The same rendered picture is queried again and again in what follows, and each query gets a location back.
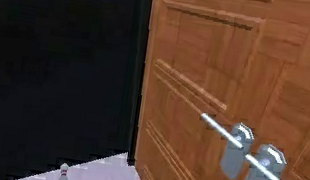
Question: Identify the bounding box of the brown wooden panel door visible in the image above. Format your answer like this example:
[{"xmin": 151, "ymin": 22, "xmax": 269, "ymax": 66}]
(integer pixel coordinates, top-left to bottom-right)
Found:
[{"xmin": 125, "ymin": 0, "xmax": 310, "ymax": 180}]

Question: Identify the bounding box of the white bowling pin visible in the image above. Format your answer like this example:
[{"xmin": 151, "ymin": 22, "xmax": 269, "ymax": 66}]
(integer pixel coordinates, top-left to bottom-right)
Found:
[{"xmin": 55, "ymin": 161, "xmax": 75, "ymax": 180}]

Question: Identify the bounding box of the silver door handle bar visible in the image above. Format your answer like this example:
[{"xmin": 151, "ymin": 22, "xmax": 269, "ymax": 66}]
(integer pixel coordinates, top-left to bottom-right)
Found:
[{"xmin": 191, "ymin": 112, "xmax": 310, "ymax": 180}]

